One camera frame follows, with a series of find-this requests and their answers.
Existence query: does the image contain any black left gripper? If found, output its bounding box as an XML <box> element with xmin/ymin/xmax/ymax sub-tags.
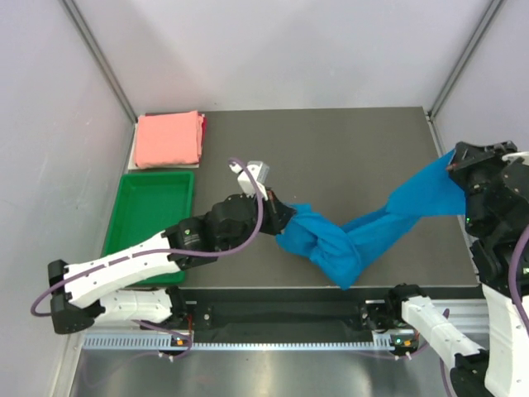
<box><xmin>222</xmin><ymin>186</ymin><xmax>296</xmax><ymax>255</ymax></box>

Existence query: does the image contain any blue t shirt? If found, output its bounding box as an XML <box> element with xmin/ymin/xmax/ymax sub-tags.
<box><xmin>276</xmin><ymin>150</ymin><xmax>465</xmax><ymax>289</ymax></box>

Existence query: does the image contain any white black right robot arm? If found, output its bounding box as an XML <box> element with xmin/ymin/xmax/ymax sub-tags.
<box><xmin>385</xmin><ymin>141</ymin><xmax>528</xmax><ymax>396</ymax></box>

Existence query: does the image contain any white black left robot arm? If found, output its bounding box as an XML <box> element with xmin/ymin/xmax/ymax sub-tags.
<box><xmin>47</xmin><ymin>189</ymin><xmax>296</xmax><ymax>335</ymax></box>

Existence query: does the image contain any folded magenta t shirt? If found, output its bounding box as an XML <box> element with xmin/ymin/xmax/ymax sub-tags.
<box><xmin>198</xmin><ymin>113</ymin><xmax>207</xmax><ymax>160</ymax></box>

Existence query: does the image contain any green plastic tray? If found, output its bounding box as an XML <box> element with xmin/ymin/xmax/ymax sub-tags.
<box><xmin>101</xmin><ymin>170</ymin><xmax>195</xmax><ymax>286</ymax></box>

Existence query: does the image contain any folded pink t shirt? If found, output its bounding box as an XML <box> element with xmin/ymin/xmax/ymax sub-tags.
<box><xmin>135</xmin><ymin>111</ymin><xmax>201</xmax><ymax>170</ymax></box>

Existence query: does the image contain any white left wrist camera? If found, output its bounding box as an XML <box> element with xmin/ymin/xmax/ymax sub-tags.
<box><xmin>228</xmin><ymin>158</ymin><xmax>269</xmax><ymax>199</ymax></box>

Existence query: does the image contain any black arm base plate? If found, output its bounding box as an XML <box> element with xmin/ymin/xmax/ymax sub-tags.
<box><xmin>165</xmin><ymin>287</ymin><xmax>417</xmax><ymax>346</ymax></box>

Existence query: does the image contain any aluminium frame rail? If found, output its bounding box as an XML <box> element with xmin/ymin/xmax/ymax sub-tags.
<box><xmin>433</xmin><ymin>299</ymin><xmax>489</xmax><ymax>333</ymax></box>

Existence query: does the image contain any grey slotted cable duct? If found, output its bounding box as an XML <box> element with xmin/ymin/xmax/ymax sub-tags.
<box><xmin>82</xmin><ymin>332</ymin><xmax>422</xmax><ymax>352</ymax></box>

